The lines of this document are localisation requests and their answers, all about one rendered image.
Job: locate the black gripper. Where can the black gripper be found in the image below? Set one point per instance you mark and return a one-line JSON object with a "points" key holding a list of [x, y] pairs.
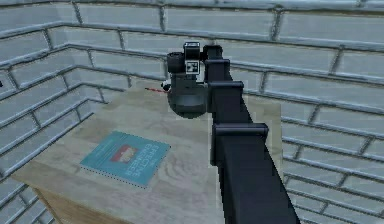
{"points": [[175, 62]]}

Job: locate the dark grey bowl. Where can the dark grey bowl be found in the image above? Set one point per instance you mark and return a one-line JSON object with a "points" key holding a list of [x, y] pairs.
{"points": [[188, 100]]}

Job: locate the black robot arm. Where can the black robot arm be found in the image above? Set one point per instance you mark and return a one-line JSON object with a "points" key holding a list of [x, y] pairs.
{"points": [[246, 173]]}

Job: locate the light wooden chest of drawers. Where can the light wooden chest of drawers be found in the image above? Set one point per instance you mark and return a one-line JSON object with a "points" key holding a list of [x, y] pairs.
{"points": [[180, 186]]}

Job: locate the red pencil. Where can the red pencil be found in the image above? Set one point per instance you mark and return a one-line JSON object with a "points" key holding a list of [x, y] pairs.
{"points": [[155, 90]]}

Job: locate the teal book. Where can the teal book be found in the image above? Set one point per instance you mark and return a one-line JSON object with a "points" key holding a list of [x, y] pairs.
{"points": [[128, 156]]}

